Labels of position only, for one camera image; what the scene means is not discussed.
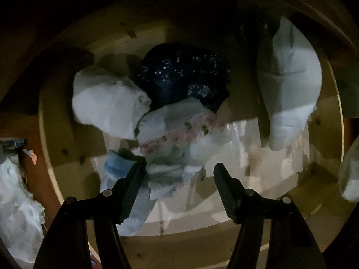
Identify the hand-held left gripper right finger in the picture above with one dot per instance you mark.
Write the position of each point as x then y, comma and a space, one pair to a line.
227, 190

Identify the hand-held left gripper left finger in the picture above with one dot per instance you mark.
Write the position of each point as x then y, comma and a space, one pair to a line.
131, 193

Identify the light blue cloth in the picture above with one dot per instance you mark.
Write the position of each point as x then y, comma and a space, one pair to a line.
115, 165

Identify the white floral underwear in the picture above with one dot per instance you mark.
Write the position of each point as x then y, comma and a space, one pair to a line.
174, 134

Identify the wooden drawer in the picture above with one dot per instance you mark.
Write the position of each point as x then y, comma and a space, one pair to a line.
70, 134

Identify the white folded cloth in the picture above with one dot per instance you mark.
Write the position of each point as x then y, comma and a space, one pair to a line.
106, 103

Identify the orange wrapper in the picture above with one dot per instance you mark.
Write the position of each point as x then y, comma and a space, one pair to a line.
30, 155

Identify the white sheer floral cloth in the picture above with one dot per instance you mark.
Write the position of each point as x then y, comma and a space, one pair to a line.
16, 215

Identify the pale white crumpled cloth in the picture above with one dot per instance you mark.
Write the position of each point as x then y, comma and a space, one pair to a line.
289, 84

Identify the dark navy speckled cloth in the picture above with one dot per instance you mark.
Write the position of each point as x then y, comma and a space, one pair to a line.
182, 70

